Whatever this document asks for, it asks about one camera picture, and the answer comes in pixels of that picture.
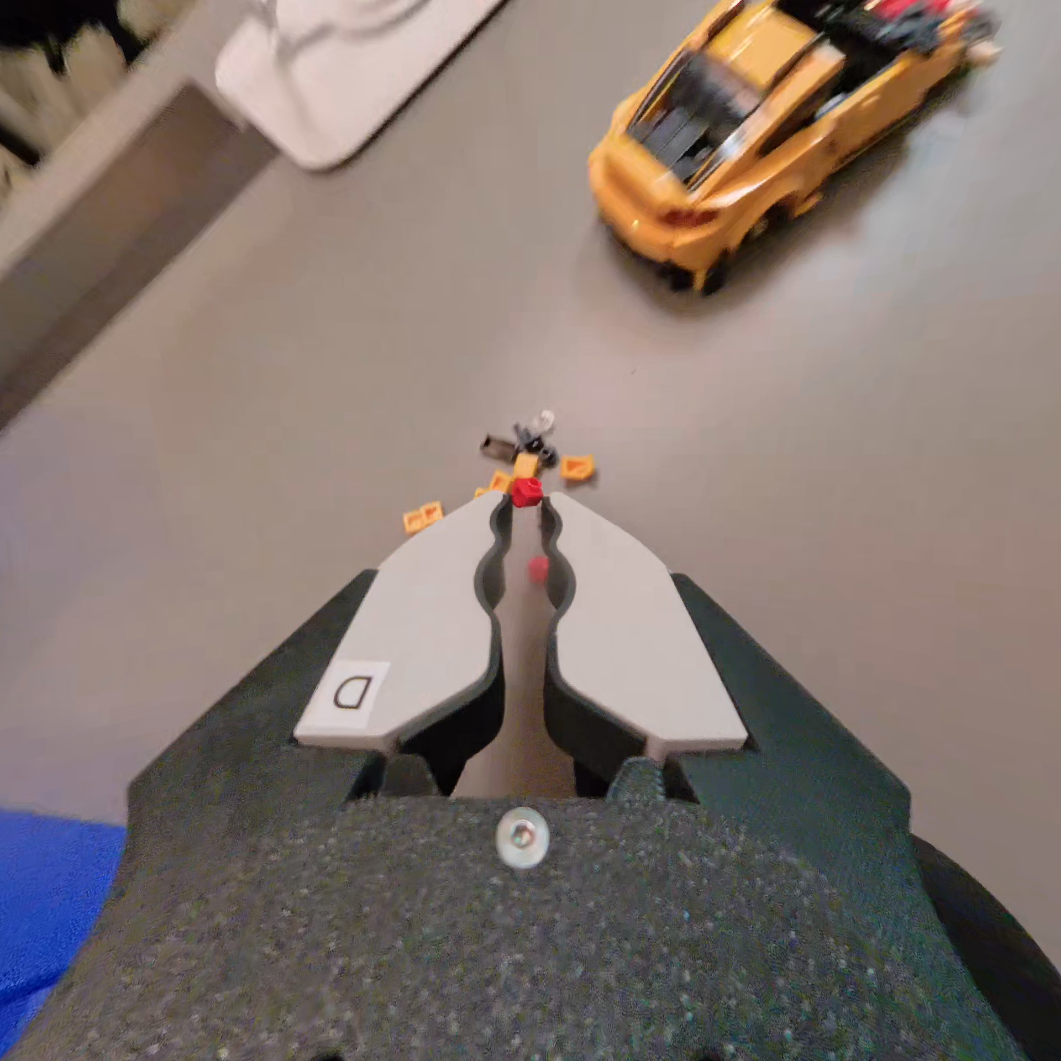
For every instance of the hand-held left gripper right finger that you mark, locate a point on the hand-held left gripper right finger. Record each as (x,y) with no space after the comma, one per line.
(638,655)

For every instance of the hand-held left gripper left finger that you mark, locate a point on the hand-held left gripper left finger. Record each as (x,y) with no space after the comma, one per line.
(414,646)

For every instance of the orange black lego piece pile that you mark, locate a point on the orange black lego piece pile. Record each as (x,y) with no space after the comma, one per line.
(526,460)

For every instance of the yellow lego car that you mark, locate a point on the yellow lego car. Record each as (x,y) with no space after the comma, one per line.
(746,149)

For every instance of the blue storage bin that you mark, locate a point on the blue storage bin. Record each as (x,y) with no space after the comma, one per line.
(50,895)

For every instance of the white book stand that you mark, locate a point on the white book stand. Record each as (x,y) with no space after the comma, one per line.
(331,91)

